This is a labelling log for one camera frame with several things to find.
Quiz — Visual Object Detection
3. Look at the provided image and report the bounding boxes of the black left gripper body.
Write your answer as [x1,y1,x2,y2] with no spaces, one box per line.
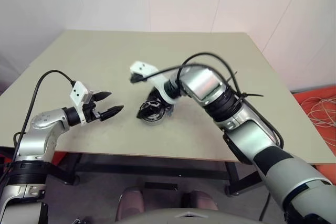
[83,100,102,124]

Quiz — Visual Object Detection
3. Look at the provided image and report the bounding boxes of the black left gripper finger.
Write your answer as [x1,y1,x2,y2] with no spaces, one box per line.
[93,91,112,102]
[101,105,124,121]

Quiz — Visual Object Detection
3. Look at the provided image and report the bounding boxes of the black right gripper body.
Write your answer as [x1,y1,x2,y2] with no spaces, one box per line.
[149,89,171,109]

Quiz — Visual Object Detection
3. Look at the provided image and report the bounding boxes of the black round motor lid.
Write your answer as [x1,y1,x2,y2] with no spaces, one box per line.
[139,97,169,120]

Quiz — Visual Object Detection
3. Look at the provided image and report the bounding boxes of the small orange cloth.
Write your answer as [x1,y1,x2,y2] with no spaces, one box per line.
[51,152,66,164]

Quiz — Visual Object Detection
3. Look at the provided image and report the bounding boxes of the black zip tie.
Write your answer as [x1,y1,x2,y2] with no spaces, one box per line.
[227,70,265,104]

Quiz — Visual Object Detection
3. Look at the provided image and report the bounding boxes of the dark brown rounded shape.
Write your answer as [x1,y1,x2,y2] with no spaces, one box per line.
[181,189,218,211]
[117,186,145,221]

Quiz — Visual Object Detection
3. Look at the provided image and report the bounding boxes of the grey robot torso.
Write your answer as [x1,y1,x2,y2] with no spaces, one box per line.
[112,207,263,224]

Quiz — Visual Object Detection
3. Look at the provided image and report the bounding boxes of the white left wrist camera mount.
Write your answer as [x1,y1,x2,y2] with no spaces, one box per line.
[69,81,95,126]

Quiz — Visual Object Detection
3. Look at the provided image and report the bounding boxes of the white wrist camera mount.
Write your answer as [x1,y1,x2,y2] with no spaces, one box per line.
[69,81,95,126]
[130,61,182,104]

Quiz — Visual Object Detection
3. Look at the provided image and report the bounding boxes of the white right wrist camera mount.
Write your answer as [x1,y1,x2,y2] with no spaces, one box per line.
[130,61,182,104]

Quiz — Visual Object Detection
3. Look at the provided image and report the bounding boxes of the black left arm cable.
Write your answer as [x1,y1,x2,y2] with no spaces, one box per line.
[0,70,76,183]

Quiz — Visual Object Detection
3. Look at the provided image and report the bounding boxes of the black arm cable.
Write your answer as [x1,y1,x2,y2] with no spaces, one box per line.
[0,70,76,183]
[131,52,286,148]

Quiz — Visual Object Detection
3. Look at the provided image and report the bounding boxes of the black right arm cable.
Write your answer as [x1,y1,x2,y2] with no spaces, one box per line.
[131,52,286,148]

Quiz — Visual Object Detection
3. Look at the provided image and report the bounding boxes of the black metal table frame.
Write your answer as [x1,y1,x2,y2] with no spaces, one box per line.
[0,145,266,197]

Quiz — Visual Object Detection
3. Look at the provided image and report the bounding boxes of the orange cloth with white cords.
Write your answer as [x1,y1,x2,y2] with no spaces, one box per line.
[292,84,336,176]

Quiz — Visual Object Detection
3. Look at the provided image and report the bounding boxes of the tangled white cords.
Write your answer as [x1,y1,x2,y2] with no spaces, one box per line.
[299,95,336,146]

